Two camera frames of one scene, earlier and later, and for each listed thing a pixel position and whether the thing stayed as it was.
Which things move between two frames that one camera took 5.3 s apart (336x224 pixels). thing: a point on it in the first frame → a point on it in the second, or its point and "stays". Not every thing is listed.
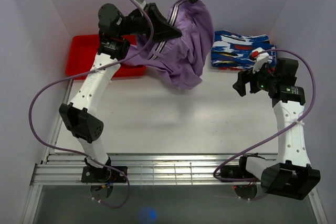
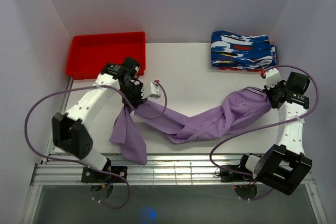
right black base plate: x=236 y=171 stays
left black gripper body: x=137 y=24 → x=133 y=92
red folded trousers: x=232 y=68 stays
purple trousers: x=181 y=57 → x=242 y=109
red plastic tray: x=81 y=52 stays
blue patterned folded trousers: x=231 y=50 stays
